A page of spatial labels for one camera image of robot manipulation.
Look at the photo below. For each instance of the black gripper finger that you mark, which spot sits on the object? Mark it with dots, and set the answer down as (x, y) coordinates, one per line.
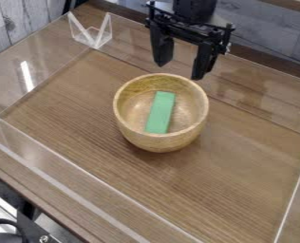
(162, 45)
(204, 60)

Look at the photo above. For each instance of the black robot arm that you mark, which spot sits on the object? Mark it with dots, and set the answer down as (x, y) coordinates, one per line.
(176, 33)

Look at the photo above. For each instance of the wooden bowl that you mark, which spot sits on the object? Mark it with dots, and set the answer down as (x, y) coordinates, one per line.
(132, 104)

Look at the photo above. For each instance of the green rectangular block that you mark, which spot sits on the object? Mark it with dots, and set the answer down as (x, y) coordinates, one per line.
(161, 110)

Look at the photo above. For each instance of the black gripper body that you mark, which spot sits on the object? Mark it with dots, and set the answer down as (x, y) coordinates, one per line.
(194, 17)

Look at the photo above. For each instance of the black metal table bracket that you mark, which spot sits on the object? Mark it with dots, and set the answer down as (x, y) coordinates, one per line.
(27, 215)

